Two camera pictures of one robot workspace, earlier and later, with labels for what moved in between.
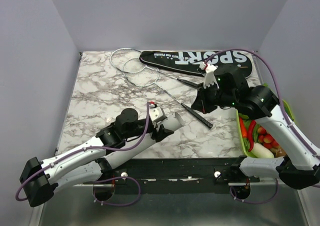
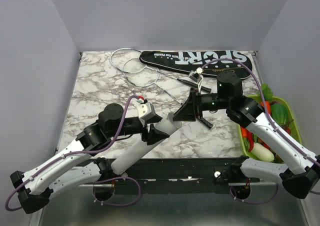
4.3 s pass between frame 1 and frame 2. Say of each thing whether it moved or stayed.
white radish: stayed
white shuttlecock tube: moved
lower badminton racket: stayed
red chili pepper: stayed
